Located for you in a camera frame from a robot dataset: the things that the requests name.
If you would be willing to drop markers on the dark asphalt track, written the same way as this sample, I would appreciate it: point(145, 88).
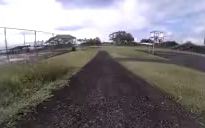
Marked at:
point(186, 60)

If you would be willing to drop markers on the dark gravel path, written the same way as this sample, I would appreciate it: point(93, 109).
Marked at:
point(106, 96)

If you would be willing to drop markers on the grey paved court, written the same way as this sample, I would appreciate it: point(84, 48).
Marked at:
point(10, 58)

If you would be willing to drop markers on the grass lawn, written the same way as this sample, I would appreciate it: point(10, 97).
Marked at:
point(30, 80)
point(176, 80)

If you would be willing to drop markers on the row of distant trees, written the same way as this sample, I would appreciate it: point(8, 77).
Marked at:
point(90, 41)

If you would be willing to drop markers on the white metal frame tower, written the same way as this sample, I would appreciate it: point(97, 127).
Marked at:
point(156, 38)

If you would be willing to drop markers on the broad dark tree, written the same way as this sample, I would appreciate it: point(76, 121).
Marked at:
point(121, 36)

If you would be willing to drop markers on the building with hipped roof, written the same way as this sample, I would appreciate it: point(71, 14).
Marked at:
point(61, 39)

